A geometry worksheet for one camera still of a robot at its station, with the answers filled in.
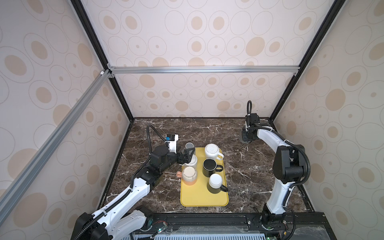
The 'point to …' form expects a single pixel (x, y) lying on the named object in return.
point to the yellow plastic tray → (197, 195)
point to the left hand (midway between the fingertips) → (192, 147)
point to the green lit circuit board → (164, 227)
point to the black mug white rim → (210, 167)
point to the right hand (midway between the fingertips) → (249, 135)
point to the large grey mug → (241, 137)
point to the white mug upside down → (193, 162)
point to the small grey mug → (189, 145)
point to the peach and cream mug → (189, 175)
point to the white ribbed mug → (212, 151)
